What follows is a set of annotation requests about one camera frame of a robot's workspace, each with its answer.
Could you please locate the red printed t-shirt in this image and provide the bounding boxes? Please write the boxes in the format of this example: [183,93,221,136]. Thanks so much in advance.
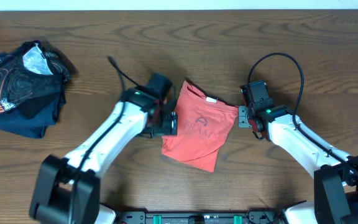
[162,81,239,172]

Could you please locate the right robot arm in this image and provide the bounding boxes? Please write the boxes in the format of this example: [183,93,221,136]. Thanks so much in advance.
[241,81,358,223]

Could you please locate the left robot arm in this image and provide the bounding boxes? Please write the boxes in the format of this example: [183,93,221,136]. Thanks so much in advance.
[29,73,178,224]

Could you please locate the black patterned folded garment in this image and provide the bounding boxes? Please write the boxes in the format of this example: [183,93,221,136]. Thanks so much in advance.
[0,40,71,119]

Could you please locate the navy blue folded garment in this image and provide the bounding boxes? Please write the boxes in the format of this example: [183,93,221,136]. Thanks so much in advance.
[0,93,66,139]

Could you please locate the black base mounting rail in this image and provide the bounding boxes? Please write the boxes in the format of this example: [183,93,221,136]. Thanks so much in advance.
[113,209,288,224]

